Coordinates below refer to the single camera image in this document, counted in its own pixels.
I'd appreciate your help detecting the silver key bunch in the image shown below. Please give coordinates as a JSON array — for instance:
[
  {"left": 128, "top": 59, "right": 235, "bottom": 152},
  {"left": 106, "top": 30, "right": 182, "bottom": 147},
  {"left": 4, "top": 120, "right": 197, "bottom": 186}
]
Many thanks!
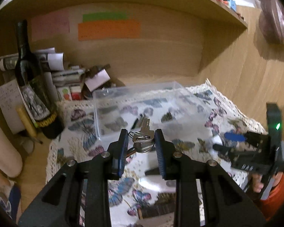
[{"left": 127, "top": 118, "right": 155, "bottom": 157}]

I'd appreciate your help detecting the pink paper note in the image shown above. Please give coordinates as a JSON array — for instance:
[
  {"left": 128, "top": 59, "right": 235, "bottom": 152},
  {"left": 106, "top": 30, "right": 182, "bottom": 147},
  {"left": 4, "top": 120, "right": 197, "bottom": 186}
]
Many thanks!
[{"left": 31, "top": 10, "right": 70, "bottom": 42}]

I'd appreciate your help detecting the green paper note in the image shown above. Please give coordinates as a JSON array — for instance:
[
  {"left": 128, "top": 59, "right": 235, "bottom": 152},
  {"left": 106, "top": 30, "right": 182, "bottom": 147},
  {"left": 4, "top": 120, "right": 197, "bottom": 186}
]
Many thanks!
[{"left": 82, "top": 12, "right": 128, "bottom": 23}]

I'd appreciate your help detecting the black gold cosmetic tube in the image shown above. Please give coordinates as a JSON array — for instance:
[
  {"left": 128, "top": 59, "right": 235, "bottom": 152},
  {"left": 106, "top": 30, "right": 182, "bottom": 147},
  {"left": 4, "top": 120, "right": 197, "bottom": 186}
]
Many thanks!
[{"left": 137, "top": 193, "right": 176, "bottom": 219}]

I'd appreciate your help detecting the brown hanging hat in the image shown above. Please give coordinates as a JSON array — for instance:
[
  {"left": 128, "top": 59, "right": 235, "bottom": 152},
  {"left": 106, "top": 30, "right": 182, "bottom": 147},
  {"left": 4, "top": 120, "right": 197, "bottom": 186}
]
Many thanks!
[{"left": 259, "top": 0, "right": 284, "bottom": 45}]

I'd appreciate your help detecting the orange paper note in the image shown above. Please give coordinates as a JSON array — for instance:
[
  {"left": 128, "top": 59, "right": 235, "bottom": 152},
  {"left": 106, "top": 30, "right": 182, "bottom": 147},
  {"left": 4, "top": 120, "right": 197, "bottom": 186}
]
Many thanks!
[{"left": 78, "top": 19, "right": 141, "bottom": 41}]

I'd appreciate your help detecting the dark wine bottle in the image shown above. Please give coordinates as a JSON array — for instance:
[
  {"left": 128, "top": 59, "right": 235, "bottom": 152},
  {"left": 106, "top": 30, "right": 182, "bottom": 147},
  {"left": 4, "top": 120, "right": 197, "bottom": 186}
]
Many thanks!
[{"left": 15, "top": 20, "right": 64, "bottom": 139}]

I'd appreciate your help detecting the butterfly lace tablecloth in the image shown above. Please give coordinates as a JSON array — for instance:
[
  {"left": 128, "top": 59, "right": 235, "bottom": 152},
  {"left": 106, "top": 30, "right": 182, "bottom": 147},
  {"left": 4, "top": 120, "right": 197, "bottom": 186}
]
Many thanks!
[{"left": 46, "top": 82, "right": 265, "bottom": 226}]

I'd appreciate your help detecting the small black flat stick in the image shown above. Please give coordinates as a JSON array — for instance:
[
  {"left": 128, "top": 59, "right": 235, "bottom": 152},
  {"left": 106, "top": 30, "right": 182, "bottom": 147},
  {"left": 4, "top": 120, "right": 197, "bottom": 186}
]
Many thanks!
[{"left": 145, "top": 168, "right": 160, "bottom": 176}]

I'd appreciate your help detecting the stack of papers and boxes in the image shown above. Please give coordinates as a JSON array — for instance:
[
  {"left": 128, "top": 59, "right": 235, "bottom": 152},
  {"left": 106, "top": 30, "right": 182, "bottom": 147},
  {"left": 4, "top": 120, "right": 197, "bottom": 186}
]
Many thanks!
[{"left": 0, "top": 47, "right": 114, "bottom": 101}]

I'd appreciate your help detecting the clear plastic storage box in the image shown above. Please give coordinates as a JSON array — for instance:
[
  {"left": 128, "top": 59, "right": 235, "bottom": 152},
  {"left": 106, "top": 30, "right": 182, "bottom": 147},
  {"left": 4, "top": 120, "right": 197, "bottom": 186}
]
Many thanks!
[{"left": 93, "top": 82, "right": 211, "bottom": 141}]

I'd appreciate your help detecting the person's right hand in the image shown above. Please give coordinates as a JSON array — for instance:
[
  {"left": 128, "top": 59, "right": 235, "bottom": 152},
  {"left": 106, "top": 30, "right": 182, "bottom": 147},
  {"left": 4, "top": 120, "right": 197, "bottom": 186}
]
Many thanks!
[{"left": 252, "top": 171, "right": 283, "bottom": 193}]

